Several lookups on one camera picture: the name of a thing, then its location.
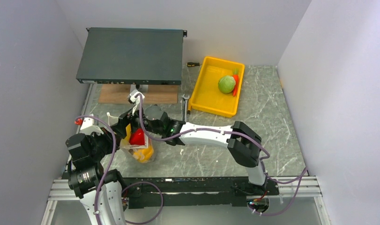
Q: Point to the dark green rack server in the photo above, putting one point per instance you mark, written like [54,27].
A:
[132,56]

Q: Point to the yellow handled screwdriver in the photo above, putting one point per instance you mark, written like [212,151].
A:
[188,113]

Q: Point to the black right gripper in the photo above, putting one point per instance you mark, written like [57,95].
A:
[124,120]

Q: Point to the metal server stand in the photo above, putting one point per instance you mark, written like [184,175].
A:
[139,87]

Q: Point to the clear spotted zip top bag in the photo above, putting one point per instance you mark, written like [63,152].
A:
[119,127]

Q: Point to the aluminium frame rail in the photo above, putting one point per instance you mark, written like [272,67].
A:
[290,186]

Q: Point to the yellow plastic tray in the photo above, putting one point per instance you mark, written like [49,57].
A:
[206,95]

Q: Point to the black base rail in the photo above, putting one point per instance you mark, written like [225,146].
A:
[235,191]

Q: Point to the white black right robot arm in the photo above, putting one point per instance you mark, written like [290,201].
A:
[239,139]

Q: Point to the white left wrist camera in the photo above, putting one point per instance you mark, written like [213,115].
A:
[88,126]

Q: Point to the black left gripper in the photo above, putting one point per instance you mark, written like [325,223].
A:
[107,136]

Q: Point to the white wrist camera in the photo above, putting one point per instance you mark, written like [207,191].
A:
[136,98]
[88,126]

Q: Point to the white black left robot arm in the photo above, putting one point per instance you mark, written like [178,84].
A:
[98,191]

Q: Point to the yellow bell pepper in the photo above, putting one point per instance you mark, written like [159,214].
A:
[144,155]

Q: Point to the silver wrench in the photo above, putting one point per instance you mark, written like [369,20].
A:
[185,99]

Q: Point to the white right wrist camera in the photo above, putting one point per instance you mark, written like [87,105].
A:
[136,98]

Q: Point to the green cabbage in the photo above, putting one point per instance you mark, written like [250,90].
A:
[226,84]

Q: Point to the orange carrot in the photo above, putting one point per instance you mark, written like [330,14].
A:
[236,78]

